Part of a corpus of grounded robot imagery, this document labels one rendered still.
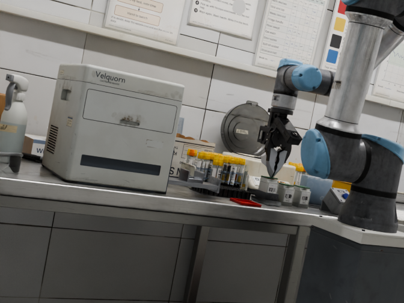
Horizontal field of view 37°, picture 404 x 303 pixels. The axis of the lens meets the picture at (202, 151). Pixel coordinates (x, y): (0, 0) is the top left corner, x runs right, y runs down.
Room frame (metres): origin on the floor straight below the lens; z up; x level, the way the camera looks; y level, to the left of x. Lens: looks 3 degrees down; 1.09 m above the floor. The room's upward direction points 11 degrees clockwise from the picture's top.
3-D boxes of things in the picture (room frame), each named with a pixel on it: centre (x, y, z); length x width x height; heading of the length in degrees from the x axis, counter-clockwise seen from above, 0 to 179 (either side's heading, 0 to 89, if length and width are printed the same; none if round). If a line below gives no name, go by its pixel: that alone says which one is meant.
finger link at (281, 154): (1.89, -0.23, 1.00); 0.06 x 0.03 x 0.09; 28
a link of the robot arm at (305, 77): (1.79, -0.27, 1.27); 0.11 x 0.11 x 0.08; 17
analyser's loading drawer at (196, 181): (1.70, 0.04, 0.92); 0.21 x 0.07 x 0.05; 118
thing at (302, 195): (1.95, -0.34, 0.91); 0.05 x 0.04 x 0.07; 28
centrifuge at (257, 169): (2.21, -0.22, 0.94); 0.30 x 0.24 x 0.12; 19
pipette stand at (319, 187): (2.03, -0.40, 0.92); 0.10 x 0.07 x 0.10; 113
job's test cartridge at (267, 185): (1.87, -0.22, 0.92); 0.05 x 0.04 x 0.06; 28
